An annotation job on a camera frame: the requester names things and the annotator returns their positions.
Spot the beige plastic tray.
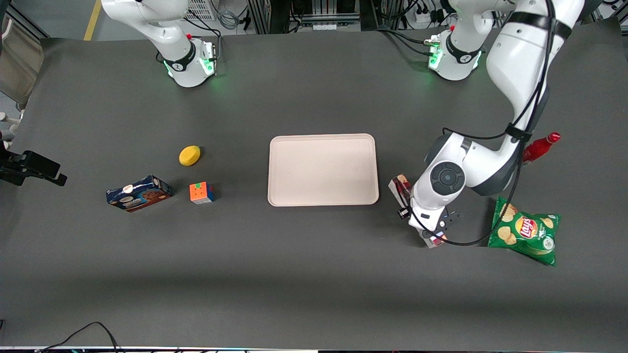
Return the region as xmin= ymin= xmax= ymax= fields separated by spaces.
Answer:
xmin=267 ymin=133 xmax=380 ymax=207

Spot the beige chair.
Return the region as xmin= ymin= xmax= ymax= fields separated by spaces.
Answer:
xmin=0 ymin=14 xmax=46 ymax=143

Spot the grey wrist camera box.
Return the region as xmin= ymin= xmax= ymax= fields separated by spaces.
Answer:
xmin=439 ymin=208 xmax=462 ymax=230

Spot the white power strip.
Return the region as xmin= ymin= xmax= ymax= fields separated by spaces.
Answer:
xmin=414 ymin=9 xmax=446 ymax=28

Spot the yellow lemon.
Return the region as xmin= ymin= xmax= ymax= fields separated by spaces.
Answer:
xmin=179 ymin=145 xmax=201 ymax=167

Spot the green chips bag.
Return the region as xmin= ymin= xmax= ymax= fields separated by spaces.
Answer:
xmin=487 ymin=196 xmax=561 ymax=267

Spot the blue cookie box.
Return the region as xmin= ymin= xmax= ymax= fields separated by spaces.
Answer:
xmin=105 ymin=175 xmax=173 ymax=213

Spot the red drink bottle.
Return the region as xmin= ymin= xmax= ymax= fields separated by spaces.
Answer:
xmin=521 ymin=131 xmax=561 ymax=165

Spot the black base cable bundle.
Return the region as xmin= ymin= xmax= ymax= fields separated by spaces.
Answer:
xmin=377 ymin=27 xmax=438 ymax=57

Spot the grey coiled cable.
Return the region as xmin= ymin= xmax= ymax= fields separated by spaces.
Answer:
xmin=218 ymin=9 xmax=239 ymax=31

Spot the red cookie box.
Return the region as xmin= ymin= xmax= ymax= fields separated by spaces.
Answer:
xmin=389 ymin=174 xmax=448 ymax=249

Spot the black thin cable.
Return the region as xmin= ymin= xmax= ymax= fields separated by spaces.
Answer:
xmin=34 ymin=321 xmax=123 ymax=353

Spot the aluminium rack frame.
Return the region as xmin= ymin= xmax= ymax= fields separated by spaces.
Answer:
xmin=247 ymin=0 xmax=362 ymax=35

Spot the white mesh basket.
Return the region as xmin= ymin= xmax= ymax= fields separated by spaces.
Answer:
xmin=184 ymin=0 xmax=217 ymax=22

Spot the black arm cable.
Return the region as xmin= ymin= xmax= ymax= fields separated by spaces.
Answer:
xmin=408 ymin=0 xmax=557 ymax=246

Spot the colourful puzzle cube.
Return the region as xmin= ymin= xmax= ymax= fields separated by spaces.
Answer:
xmin=189 ymin=181 xmax=216 ymax=205

